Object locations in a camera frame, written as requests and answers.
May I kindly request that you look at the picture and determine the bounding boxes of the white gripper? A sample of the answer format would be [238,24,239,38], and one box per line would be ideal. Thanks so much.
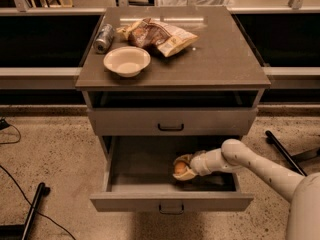
[173,150,212,181]

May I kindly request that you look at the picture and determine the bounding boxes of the orange fruit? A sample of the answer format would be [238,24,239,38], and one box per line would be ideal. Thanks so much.
[174,161,186,174]

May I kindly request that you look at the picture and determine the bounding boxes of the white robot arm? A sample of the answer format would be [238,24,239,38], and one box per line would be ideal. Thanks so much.
[173,139,320,240]

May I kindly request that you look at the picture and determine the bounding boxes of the closed grey upper drawer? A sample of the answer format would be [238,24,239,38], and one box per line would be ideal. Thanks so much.
[88,108,257,136]

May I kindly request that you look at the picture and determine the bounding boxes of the open grey lower drawer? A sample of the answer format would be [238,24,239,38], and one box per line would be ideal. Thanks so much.
[90,136,253,215]

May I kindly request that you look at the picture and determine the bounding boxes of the grey drawer cabinet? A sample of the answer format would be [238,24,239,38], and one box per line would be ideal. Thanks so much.
[75,5,272,216]

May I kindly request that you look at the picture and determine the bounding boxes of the black stand leg right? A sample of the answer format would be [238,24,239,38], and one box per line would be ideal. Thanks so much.
[265,130,320,176]

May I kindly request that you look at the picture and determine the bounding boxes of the black stand leg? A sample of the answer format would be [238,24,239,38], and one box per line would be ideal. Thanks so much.
[265,130,320,176]
[0,182,52,240]

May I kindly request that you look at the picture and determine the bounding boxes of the white bowl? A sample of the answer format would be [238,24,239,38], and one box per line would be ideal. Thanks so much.
[103,46,151,78]

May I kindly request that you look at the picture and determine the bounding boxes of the brown chip bag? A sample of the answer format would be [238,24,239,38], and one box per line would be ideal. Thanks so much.
[116,18,198,57]

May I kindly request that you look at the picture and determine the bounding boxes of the black stand leg left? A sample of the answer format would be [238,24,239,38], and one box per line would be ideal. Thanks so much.
[0,182,52,240]

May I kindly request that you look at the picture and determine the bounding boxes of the silver soda can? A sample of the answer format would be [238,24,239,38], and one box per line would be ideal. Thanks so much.
[93,24,114,54]

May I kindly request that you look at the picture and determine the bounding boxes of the black floor cable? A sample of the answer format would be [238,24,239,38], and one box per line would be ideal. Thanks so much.
[0,117,77,240]

